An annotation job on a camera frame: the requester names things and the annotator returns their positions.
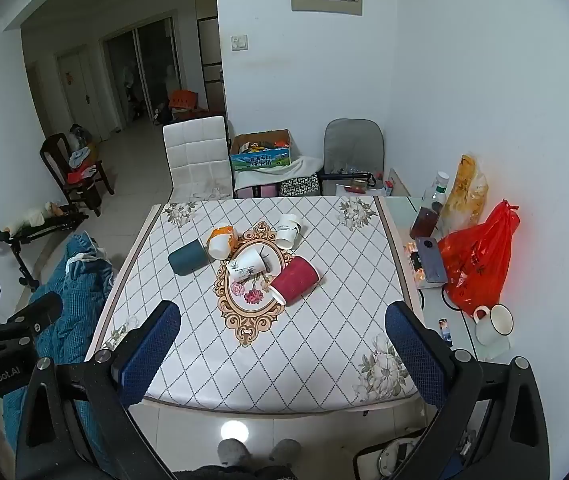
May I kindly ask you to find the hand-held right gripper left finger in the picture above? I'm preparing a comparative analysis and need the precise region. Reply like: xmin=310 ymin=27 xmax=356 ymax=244
xmin=14 ymin=300 xmax=182 ymax=480

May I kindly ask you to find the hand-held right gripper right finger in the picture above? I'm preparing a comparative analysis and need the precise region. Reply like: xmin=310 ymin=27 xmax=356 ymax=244
xmin=385 ymin=302 xmax=551 ymax=480

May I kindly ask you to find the dark teal cup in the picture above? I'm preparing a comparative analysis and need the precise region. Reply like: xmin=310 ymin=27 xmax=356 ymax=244
xmin=168 ymin=239 xmax=210 ymax=276

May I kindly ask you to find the orange and white cup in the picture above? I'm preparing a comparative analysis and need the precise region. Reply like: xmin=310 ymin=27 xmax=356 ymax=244
xmin=207 ymin=225 xmax=238 ymax=261

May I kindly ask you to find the white cup with plant print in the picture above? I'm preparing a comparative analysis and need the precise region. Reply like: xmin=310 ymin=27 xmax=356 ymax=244
xmin=229 ymin=246 xmax=273 ymax=284

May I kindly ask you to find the red cup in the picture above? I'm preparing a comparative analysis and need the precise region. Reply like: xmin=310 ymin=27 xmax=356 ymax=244
xmin=269 ymin=255 xmax=321 ymax=307

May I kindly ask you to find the white cup with dark print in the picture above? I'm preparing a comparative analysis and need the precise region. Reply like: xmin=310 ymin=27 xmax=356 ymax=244
xmin=276 ymin=213 xmax=303 ymax=250

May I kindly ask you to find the blue blanket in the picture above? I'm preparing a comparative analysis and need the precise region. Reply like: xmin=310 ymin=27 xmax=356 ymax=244
xmin=2 ymin=232 xmax=116 ymax=480

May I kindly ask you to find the black folding stand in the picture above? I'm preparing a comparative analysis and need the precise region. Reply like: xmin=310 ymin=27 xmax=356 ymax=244
xmin=0 ymin=210 xmax=90 ymax=294

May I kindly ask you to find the white enamel mug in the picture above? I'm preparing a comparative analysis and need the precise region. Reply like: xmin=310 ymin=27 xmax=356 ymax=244
xmin=473 ymin=304 xmax=514 ymax=347

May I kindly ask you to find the white plush toy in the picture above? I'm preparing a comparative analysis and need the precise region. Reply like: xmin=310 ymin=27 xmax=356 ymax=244
xmin=7 ymin=201 xmax=65 ymax=234

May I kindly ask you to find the grey-blue phone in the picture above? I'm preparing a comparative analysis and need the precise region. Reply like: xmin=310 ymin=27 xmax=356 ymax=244
xmin=414 ymin=236 xmax=449 ymax=284

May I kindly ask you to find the white diamond-pattern tablecloth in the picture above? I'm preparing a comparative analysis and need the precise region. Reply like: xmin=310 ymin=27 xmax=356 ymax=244
xmin=86 ymin=196 xmax=425 ymax=413

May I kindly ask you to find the white round object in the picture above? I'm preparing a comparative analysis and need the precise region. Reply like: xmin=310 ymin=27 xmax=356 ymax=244
xmin=378 ymin=439 xmax=421 ymax=480

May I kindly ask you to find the red plastic bag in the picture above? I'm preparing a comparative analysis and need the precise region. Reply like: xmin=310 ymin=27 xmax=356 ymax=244
xmin=437 ymin=200 xmax=521 ymax=317

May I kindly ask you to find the grey slipper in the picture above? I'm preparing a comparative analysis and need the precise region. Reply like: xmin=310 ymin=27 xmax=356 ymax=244
xmin=269 ymin=438 xmax=301 ymax=467
xmin=218 ymin=438 xmax=253 ymax=467

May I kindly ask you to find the amber liquid bottle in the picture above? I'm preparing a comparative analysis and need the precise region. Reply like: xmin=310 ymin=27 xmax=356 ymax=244
xmin=409 ymin=202 xmax=443 ymax=241

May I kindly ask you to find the pile of clothes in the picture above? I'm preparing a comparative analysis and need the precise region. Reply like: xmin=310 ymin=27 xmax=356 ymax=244
xmin=67 ymin=146 xmax=98 ymax=184

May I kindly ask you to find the dark wooden chair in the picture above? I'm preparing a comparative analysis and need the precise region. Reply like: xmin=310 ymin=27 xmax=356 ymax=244
xmin=39 ymin=132 xmax=115 ymax=218

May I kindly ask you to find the yellow snack bag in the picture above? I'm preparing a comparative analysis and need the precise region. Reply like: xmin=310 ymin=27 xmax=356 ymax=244
xmin=439 ymin=154 xmax=489 ymax=237

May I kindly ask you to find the clear bottle with white cap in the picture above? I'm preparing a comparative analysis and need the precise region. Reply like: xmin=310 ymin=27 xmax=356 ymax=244
xmin=421 ymin=171 xmax=450 ymax=211

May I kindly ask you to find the pink box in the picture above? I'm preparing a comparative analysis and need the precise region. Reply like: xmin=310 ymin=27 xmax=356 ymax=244
xmin=234 ymin=185 xmax=280 ymax=200

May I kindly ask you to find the black bag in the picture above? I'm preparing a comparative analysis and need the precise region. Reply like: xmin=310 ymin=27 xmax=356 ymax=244
xmin=317 ymin=171 xmax=377 ymax=196

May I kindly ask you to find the white padded chair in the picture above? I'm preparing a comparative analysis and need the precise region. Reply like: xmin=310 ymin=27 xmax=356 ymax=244
xmin=163 ymin=116 xmax=233 ymax=204

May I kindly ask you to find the black and white patterned box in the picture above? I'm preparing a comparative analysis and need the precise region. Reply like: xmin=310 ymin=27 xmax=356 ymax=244
xmin=279 ymin=176 xmax=323 ymax=198

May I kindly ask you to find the white cloth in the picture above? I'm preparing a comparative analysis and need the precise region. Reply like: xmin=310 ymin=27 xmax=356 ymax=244
xmin=234 ymin=156 xmax=325 ymax=191

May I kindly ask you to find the cardboard box with blue print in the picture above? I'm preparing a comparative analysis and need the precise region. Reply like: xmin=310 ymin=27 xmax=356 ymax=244
xmin=229 ymin=129 xmax=293 ymax=174

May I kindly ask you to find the grey padded chair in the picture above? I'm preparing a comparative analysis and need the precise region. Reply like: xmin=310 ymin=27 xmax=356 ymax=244
xmin=323 ymin=119 xmax=385 ymax=196

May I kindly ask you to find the beige room door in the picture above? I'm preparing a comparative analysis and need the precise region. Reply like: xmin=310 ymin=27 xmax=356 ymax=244
xmin=57 ymin=45 xmax=104 ymax=144

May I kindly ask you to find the sliding glass door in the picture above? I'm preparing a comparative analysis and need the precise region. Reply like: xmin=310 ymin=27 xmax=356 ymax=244
xmin=102 ymin=15 xmax=186 ymax=132

